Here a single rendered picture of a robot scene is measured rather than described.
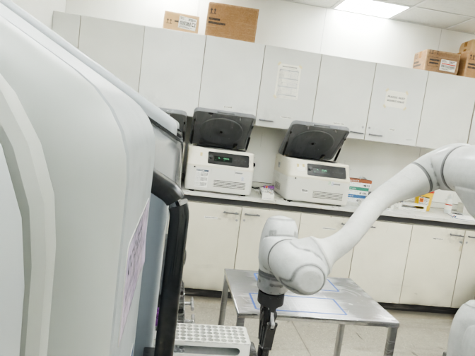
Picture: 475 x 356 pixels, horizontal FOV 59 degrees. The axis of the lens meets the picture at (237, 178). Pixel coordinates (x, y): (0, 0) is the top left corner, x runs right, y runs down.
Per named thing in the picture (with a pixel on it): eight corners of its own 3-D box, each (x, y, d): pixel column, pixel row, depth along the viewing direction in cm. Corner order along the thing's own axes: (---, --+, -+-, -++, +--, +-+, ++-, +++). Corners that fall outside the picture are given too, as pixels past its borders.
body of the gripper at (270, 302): (256, 283, 123) (251, 313, 124) (261, 294, 114) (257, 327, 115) (281, 285, 124) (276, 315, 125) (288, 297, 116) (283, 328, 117)
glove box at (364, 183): (347, 186, 402) (349, 175, 401) (343, 184, 415) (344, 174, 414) (372, 188, 405) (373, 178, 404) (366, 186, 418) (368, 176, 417)
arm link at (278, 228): (251, 263, 122) (264, 280, 110) (259, 210, 121) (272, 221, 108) (286, 265, 125) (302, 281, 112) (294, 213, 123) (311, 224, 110)
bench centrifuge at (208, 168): (184, 190, 342) (194, 105, 334) (183, 180, 403) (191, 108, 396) (251, 197, 351) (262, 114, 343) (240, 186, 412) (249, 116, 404)
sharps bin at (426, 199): (418, 210, 403) (422, 188, 401) (408, 207, 420) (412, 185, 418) (435, 212, 406) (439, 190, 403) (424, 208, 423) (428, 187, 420)
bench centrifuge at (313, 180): (285, 200, 355) (296, 119, 347) (270, 189, 416) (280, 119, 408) (348, 208, 362) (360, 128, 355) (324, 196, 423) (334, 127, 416)
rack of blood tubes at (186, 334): (138, 360, 111) (140, 337, 111) (141, 340, 121) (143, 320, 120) (248, 365, 116) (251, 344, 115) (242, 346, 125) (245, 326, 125)
